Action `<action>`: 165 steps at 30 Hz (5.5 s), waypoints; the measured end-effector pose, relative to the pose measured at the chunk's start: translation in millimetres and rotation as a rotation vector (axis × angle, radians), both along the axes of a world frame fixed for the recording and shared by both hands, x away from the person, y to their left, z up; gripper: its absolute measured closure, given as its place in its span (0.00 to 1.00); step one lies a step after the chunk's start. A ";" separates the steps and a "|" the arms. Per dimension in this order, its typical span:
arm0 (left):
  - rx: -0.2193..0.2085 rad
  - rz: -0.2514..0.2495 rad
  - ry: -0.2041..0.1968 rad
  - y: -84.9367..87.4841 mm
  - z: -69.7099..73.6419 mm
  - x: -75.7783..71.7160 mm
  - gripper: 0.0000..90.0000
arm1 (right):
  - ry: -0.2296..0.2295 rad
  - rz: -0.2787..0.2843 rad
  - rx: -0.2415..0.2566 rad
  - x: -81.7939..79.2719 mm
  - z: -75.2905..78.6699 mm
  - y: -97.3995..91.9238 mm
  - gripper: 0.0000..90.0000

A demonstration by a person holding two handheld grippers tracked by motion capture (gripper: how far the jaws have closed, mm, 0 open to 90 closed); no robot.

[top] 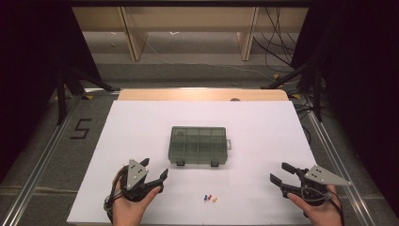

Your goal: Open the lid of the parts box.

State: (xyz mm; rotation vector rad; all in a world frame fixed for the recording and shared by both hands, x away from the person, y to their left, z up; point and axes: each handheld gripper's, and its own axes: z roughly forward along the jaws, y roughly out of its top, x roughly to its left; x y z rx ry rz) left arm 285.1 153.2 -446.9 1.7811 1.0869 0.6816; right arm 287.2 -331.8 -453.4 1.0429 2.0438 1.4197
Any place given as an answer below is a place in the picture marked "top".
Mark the blue pushpin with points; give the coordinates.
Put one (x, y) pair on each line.
(205, 198)

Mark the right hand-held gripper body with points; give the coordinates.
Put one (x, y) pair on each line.
(320, 177)

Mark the wooden table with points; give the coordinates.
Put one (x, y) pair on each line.
(200, 94)

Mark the black tripod stand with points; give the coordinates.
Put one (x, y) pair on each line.
(317, 100)
(61, 100)

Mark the wooden shelf unit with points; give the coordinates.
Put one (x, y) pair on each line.
(188, 19)

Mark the person's right hand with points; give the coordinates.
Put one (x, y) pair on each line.
(323, 215)

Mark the grey transparent compartment box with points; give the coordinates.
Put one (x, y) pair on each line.
(197, 146)

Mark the dark table grommet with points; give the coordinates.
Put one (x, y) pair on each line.
(235, 99)

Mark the yellow tape piece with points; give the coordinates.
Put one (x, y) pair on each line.
(89, 97)
(296, 95)
(276, 76)

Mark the dark curtain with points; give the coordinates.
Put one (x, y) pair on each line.
(360, 78)
(28, 62)

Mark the short aluminium rail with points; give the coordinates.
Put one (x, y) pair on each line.
(100, 91)

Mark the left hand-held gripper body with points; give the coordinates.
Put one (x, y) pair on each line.
(136, 175)

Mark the person's left hand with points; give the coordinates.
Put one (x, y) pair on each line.
(128, 212)

